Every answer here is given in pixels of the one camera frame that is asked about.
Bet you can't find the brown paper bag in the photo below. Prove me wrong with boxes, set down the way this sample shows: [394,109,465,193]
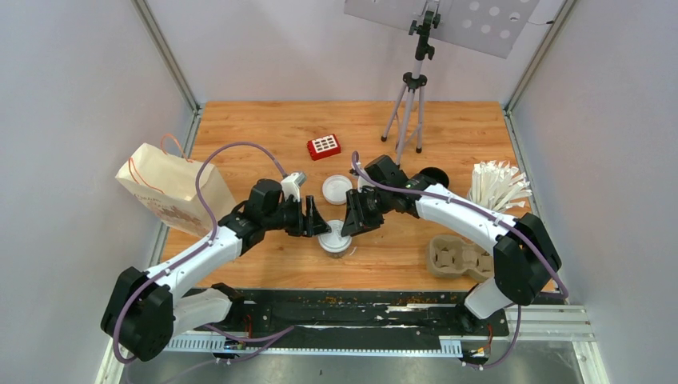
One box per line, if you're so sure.
[115,143,236,237]

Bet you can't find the tripod stand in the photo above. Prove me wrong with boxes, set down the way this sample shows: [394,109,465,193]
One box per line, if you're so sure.
[381,9,441,166]

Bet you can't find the cardboard cup carrier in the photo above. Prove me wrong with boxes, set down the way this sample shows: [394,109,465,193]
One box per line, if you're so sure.
[426,234,494,282]

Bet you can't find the brown coffee cup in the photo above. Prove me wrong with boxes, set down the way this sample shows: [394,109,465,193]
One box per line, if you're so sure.
[324,248,351,259]

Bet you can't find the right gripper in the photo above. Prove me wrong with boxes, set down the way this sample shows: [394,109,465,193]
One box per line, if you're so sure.
[341,187,393,238]

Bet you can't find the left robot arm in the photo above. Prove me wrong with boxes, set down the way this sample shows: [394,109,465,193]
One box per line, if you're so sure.
[100,178,332,362]

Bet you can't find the paper cup of straws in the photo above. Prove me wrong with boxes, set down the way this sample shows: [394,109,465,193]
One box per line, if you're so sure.
[466,160,532,212]

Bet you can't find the white perforated board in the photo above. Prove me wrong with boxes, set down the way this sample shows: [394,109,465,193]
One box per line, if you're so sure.
[344,0,539,58]

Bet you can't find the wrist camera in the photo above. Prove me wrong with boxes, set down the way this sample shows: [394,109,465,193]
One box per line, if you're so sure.
[281,171,307,202]
[357,175,374,192]

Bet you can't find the white plastic cup lid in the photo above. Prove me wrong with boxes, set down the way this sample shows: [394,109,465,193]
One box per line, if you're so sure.
[318,219,352,252]

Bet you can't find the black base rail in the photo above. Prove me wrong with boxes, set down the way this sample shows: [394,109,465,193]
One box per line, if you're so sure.
[169,287,512,357]

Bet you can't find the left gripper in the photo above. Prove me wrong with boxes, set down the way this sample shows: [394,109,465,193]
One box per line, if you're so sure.
[264,196,333,238]

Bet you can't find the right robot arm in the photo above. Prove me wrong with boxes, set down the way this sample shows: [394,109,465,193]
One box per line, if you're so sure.
[341,152,568,334]

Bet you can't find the red white block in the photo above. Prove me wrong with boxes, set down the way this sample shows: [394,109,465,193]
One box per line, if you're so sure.
[306,134,341,161]

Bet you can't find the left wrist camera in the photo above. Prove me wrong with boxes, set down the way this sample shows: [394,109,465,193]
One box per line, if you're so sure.
[281,171,307,202]

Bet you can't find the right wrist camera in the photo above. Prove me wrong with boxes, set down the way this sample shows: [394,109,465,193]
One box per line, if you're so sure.
[357,175,374,192]

